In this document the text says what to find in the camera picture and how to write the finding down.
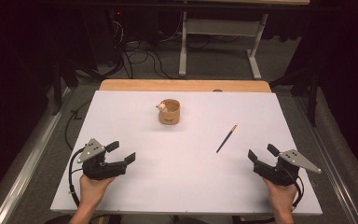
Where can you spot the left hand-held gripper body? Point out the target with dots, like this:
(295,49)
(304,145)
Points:
(96,169)

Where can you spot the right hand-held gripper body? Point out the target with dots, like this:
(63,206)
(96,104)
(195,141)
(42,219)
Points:
(279,174)

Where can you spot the black pen with orange end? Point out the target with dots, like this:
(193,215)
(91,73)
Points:
(227,138)

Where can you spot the wooden cup with animal figure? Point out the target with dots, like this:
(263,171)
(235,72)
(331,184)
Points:
(169,114)

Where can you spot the person's right hand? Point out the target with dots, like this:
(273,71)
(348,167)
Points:
(281,194)

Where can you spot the person's left hand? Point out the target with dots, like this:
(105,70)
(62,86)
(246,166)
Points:
(92,189)

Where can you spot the black metal stand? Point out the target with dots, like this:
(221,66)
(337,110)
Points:
(313,96)
(57,90)

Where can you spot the black device with red light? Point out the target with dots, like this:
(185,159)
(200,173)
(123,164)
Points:
(118,18)

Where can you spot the aluminium floor rail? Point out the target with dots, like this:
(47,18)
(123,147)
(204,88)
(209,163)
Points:
(326,161)
(28,168)

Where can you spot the white metal desk frame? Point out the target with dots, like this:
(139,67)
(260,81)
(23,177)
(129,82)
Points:
(220,28)

